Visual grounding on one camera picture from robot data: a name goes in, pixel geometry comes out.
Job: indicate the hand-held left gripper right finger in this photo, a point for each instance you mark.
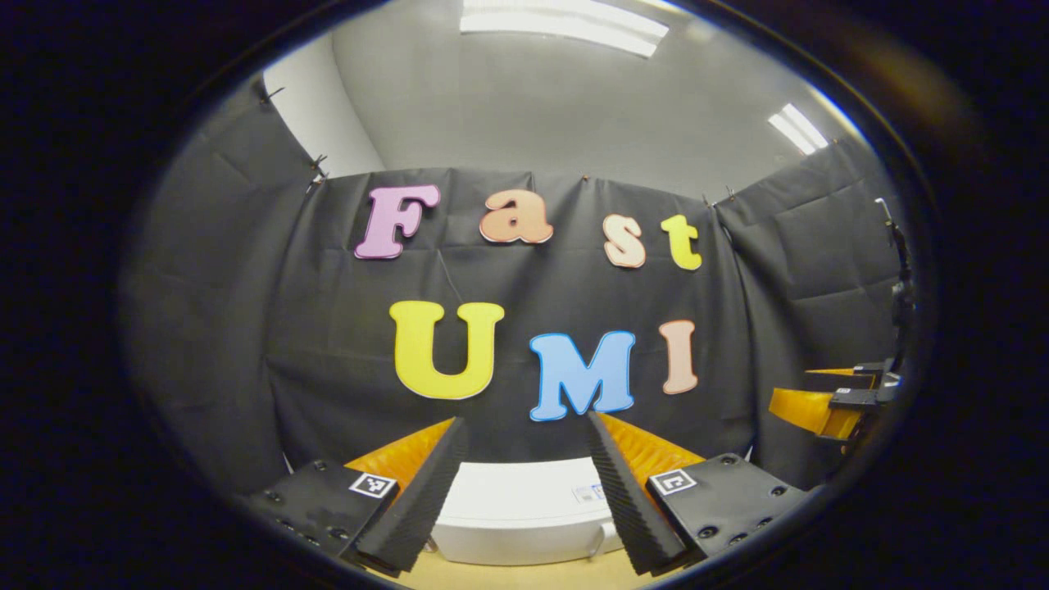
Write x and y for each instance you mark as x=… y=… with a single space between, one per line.
x=627 y=500

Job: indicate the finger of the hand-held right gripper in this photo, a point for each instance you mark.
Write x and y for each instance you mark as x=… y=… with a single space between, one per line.
x=852 y=379
x=807 y=408

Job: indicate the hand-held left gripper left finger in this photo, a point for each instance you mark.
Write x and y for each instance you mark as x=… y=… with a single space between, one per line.
x=418 y=500

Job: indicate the white microwave oven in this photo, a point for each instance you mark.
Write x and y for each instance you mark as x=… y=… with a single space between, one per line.
x=524 y=508

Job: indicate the black backdrop cloth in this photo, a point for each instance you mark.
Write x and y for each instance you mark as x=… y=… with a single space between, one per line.
x=246 y=328

